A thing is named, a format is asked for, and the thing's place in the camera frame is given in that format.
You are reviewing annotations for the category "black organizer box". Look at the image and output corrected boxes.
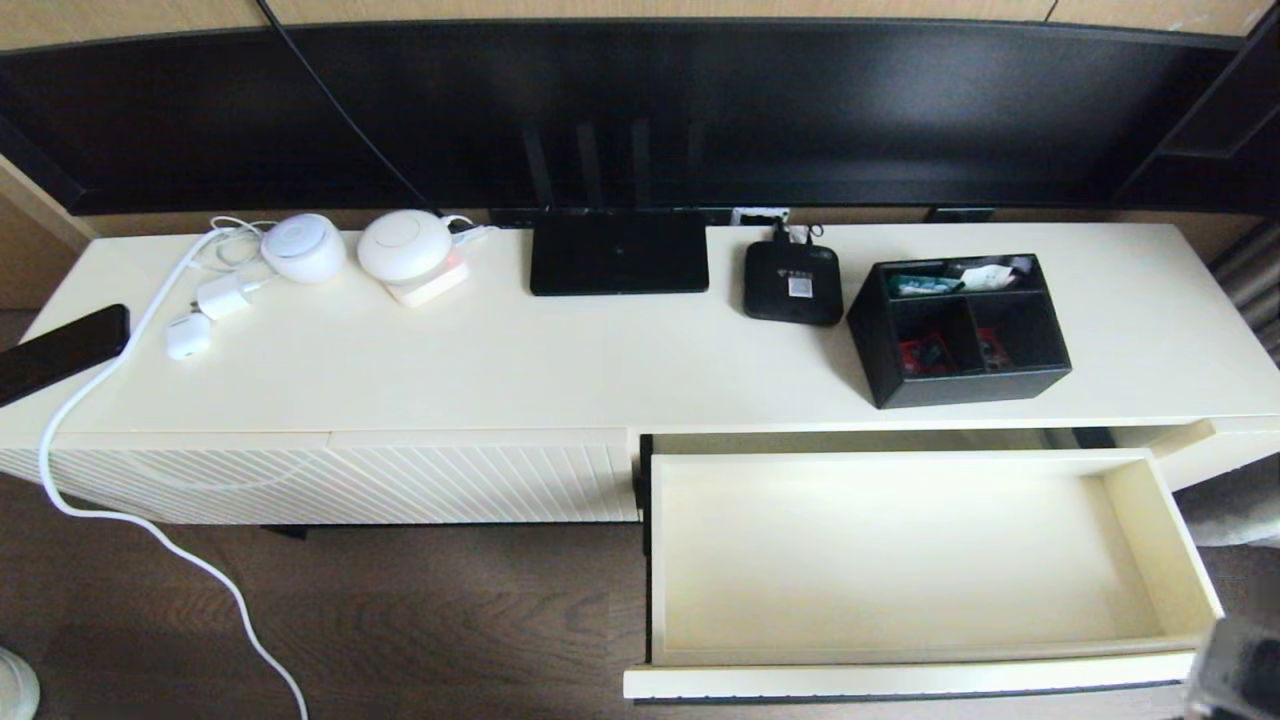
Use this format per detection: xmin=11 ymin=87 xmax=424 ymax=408
xmin=846 ymin=252 xmax=1074 ymax=411

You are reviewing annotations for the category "red green small packet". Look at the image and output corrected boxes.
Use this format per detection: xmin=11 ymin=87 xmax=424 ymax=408
xmin=897 ymin=333 xmax=953 ymax=377

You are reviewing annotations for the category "teal printed packet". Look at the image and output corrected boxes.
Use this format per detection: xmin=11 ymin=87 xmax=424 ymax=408
xmin=885 ymin=274 xmax=963 ymax=299

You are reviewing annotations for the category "cream ribbed drawer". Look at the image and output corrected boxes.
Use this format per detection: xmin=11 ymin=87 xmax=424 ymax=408
xmin=624 ymin=430 xmax=1227 ymax=701

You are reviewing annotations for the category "white paper packet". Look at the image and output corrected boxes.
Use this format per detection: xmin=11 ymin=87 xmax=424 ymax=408
xmin=950 ymin=261 xmax=1032 ymax=293

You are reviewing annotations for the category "dark cabinet handle bar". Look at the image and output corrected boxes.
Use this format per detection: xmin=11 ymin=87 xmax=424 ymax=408
xmin=635 ymin=683 xmax=1187 ymax=705

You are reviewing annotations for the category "cream tv cabinet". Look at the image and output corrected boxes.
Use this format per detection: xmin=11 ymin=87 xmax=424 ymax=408
xmin=0 ymin=222 xmax=1280 ymax=528

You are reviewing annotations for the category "black router with antennas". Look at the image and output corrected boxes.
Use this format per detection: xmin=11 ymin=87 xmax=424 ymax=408
xmin=518 ymin=117 xmax=713 ymax=297

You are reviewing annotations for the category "black set-top box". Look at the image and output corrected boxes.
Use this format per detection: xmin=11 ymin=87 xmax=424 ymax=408
xmin=743 ymin=238 xmax=847 ymax=327

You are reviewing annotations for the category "white pink square base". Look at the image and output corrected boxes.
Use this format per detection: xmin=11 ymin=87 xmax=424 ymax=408
xmin=383 ymin=251 xmax=472 ymax=309

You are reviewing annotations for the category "white dome device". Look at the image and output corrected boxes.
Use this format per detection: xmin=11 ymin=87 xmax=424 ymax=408
xmin=356 ymin=208 xmax=455 ymax=283

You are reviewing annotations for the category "black television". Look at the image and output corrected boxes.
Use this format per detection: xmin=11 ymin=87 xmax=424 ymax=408
xmin=0 ymin=15 xmax=1246 ymax=217

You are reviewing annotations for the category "white round speaker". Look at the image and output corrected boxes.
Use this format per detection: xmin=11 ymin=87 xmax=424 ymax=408
xmin=260 ymin=213 xmax=349 ymax=285

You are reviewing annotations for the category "white charger plug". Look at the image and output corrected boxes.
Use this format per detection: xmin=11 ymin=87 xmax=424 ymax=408
xmin=195 ymin=276 xmax=266 ymax=323

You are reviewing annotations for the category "black smartphone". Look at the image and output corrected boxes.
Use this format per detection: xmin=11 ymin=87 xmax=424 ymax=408
xmin=0 ymin=303 xmax=132 ymax=408

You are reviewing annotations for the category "black side shelf unit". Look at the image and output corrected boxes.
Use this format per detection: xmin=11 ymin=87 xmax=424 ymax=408
xmin=1118 ymin=10 xmax=1280 ymax=213

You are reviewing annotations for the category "white sneaker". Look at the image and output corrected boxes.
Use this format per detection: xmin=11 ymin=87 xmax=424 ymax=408
xmin=0 ymin=646 xmax=42 ymax=720

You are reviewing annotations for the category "thin white cable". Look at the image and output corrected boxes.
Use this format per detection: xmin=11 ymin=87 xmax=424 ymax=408
xmin=185 ymin=214 xmax=280 ymax=302

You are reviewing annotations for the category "long black cable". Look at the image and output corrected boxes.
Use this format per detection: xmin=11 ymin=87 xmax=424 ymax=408
xmin=254 ymin=0 xmax=447 ymax=217

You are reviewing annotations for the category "thick white power cable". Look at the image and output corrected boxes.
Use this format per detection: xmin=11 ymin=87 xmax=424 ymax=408
xmin=37 ymin=222 xmax=312 ymax=720

